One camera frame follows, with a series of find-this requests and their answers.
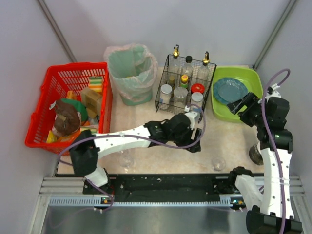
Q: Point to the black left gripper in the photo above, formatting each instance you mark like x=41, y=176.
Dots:
x=195, y=139

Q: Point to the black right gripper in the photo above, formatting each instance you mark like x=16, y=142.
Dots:
x=246, y=106

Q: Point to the teal ceramic plate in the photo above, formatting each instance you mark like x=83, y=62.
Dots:
x=228, y=90

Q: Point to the small glass bowl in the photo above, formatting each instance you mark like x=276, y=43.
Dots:
x=218, y=163

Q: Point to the black cap clear bottle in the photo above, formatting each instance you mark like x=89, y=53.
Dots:
x=187, y=68

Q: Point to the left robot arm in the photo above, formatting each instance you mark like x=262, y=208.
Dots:
x=88, y=148

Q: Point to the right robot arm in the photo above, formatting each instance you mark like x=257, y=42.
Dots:
x=269, y=211

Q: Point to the green plastic tub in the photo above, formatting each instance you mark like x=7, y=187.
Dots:
x=248, y=77

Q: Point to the red lid sauce jar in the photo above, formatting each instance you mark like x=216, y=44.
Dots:
x=197, y=88

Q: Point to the dark jar at right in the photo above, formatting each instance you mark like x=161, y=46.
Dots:
x=255, y=155

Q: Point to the silver lid spice jar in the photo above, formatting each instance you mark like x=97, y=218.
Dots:
x=165, y=96

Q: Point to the yellow cap sauce bottle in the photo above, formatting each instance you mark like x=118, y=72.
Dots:
x=184, y=81

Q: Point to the small gold cap bottle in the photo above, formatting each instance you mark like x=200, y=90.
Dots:
x=171, y=81

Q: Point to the gold pourer glass bottle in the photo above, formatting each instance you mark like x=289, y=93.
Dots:
x=174, y=65

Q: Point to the clear glass front left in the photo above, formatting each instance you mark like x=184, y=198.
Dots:
x=125, y=159

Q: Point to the green bin with plastic bag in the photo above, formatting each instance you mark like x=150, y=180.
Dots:
x=133, y=71

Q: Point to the striped sponge pack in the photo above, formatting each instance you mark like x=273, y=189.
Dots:
x=96, y=83
x=92, y=129

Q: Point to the cardboard box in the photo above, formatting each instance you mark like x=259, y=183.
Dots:
x=91, y=100

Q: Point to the red plastic basket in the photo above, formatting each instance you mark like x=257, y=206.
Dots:
x=60, y=79

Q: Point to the brown crumpled bag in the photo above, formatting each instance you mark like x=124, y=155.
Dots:
x=67, y=118

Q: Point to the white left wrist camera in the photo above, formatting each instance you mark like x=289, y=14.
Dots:
x=194, y=114

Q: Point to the black wire rack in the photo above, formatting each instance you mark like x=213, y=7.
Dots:
x=196, y=65

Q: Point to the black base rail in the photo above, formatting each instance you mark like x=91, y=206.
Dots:
x=169, y=187

